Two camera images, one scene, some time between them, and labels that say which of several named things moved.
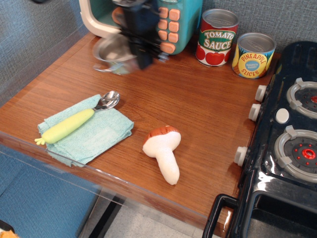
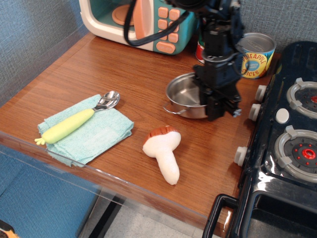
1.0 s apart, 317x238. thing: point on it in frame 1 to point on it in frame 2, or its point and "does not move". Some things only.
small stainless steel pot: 113,53 to 183,93
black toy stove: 277,198 does not move
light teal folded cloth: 106,128 does not move
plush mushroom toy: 160,143 does not move
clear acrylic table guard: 43,195 does not move
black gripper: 140,32 to 218,81
